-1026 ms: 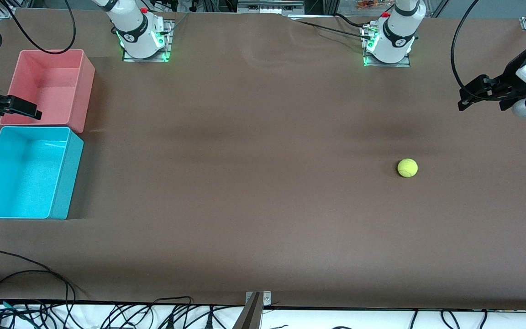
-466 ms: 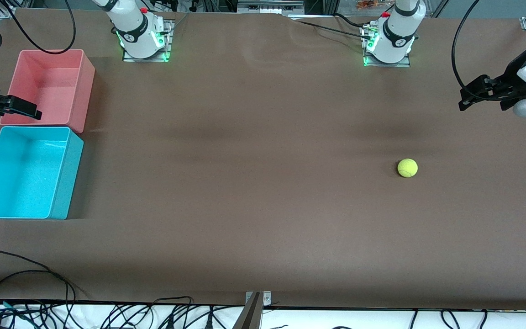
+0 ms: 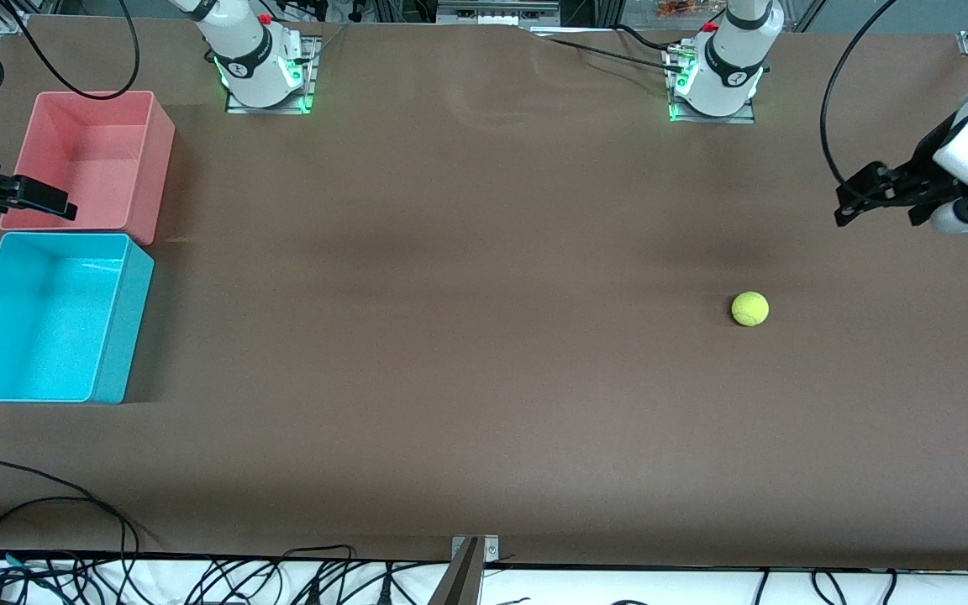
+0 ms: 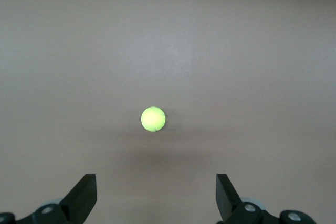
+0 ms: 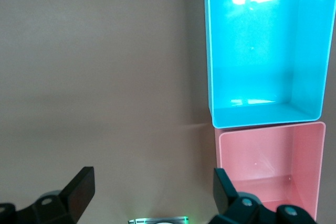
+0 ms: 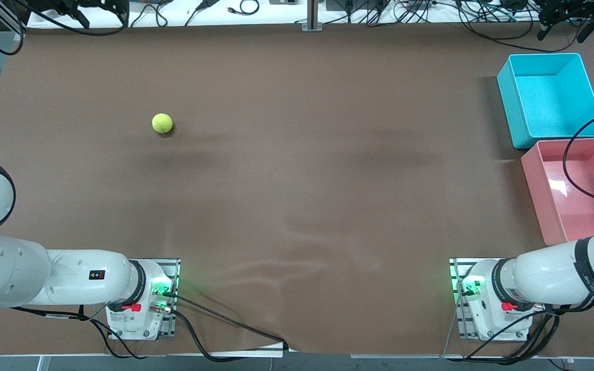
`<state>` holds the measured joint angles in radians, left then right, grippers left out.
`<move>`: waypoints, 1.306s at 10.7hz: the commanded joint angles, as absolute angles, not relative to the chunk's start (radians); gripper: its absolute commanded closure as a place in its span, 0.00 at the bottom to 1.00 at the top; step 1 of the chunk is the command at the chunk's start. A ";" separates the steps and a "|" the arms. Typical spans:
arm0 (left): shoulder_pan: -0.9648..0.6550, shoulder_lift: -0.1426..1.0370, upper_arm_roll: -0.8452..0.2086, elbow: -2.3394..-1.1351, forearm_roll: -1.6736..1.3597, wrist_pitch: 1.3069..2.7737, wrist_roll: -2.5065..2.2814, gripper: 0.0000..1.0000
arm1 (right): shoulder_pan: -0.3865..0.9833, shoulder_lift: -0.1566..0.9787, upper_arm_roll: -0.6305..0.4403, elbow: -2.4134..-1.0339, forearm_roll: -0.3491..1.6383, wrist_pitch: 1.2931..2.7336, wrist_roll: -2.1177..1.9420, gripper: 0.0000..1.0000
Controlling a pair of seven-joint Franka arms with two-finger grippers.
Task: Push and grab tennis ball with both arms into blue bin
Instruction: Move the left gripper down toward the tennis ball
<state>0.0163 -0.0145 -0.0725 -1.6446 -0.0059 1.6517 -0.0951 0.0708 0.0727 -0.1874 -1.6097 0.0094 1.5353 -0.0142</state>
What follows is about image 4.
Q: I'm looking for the yellow-green tennis ball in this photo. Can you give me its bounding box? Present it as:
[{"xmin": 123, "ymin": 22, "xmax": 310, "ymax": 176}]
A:
[{"xmin": 140, "ymin": 106, "xmax": 166, "ymax": 132}]

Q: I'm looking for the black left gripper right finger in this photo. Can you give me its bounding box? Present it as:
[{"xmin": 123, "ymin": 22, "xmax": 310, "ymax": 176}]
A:
[{"xmin": 216, "ymin": 173, "xmax": 313, "ymax": 224}]

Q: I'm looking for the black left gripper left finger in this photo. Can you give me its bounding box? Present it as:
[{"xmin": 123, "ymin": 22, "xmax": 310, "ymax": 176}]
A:
[{"xmin": 0, "ymin": 173, "xmax": 98, "ymax": 224}]

